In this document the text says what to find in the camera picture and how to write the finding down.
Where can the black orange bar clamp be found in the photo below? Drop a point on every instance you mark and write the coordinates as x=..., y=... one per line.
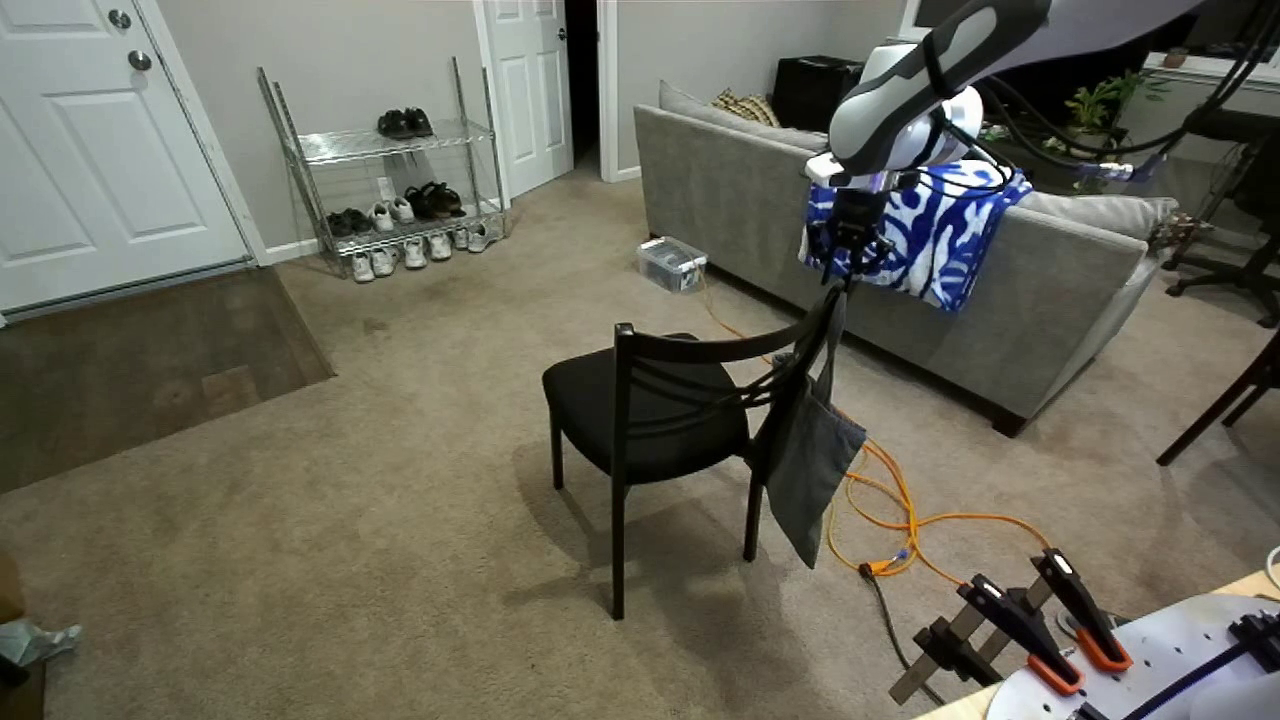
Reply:
x=1021, y=624
x=1086, y=613

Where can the crumpled grey wrap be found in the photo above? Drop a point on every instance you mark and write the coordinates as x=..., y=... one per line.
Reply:
x=41, y=640

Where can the blue white patterned blanket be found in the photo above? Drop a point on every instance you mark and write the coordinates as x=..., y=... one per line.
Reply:
x=935, y=243

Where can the metal door deadbolt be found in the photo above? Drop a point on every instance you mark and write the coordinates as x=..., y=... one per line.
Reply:
x=121, y=16

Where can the clear plastic storage box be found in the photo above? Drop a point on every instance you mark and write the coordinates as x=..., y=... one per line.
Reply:
x=674, y=264

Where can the green houseplant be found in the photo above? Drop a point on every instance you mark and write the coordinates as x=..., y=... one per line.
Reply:
x=1105, y=104

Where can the white desk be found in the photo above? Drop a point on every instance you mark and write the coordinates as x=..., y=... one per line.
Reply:
x=1221, y=65

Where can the white six-panel entry door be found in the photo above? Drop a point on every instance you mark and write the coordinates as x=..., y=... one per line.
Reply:
x=92, y=161

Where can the grey robot mounting plate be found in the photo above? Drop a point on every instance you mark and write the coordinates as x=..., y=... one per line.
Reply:
x=1175, y=640

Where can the black speaker box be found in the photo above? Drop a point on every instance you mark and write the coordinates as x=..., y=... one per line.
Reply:
x=819, y=95

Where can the striped cushion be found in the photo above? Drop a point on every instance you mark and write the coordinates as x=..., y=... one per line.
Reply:
x=744, y=104

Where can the grey tote bag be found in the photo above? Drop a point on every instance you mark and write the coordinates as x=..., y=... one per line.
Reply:
x=807, y=467

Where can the brown door mat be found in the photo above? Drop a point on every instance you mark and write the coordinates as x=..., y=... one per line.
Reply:
x=132, y=365

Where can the dark wooden chair leg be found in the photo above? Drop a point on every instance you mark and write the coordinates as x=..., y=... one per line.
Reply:
x=1221, y=405

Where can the black wooden chair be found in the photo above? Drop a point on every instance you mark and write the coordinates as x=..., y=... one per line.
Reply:
x=643, y=402

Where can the round metal door knob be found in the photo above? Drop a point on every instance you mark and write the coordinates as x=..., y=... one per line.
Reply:
x=141, y=60

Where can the white high-top sneaker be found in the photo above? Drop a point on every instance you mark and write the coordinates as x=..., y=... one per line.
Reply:
x=390, y=204

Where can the black sneaker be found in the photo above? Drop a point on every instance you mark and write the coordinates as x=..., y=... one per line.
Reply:
x=423, y=202
x=451, y=202
x=351, y=220

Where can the grey fabric sofa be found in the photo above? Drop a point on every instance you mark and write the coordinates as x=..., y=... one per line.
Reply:
x=1067, y=306

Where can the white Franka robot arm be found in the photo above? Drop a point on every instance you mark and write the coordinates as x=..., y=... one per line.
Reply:
x=914, y=65

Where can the black slip-on shoe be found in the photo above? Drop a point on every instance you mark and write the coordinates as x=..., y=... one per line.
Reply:
x=390, y=125
x=417, y=122

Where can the white interior door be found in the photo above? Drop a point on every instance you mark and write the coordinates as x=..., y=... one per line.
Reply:
x=528, y=95

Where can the black office chair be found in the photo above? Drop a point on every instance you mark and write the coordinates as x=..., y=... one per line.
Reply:
x=1243, y=264

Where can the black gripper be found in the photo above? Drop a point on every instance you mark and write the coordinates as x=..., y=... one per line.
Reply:
x=858, y=218

